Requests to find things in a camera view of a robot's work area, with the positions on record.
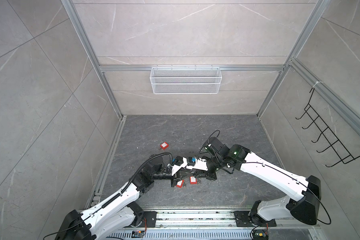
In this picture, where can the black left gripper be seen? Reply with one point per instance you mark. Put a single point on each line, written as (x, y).
(177, 177)

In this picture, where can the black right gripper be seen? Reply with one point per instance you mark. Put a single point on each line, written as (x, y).
(204, 174)

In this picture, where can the red padlock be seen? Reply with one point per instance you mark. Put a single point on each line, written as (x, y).
(193, 181)
(164, 145)
(180, 184)

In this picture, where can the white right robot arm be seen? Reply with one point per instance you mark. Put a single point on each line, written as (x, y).
(302, 195)

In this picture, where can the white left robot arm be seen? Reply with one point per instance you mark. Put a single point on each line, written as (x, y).
(120, 209)

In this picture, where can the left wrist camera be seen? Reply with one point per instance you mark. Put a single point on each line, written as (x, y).
(180, 162)

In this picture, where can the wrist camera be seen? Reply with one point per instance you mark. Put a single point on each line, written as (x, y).
(180, 162)
(194, 163)

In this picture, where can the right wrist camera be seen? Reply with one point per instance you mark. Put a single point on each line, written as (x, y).
(194, 163)

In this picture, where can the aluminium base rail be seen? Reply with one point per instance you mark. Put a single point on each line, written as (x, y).
(171, 218)

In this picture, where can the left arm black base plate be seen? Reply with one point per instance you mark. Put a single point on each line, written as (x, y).
(149, 219)

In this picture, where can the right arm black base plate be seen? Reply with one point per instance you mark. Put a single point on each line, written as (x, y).
(249, 219)

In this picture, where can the slotted cable duct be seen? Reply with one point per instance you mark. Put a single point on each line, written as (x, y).
(227, 234)

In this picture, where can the aluminium frame left rail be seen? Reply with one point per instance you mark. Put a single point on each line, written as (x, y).
(96, 193)

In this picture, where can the white wire mesh basket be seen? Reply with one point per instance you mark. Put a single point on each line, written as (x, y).
(185, 80)

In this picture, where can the black wire hook rack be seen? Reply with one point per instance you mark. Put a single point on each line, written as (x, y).
(327, 134)

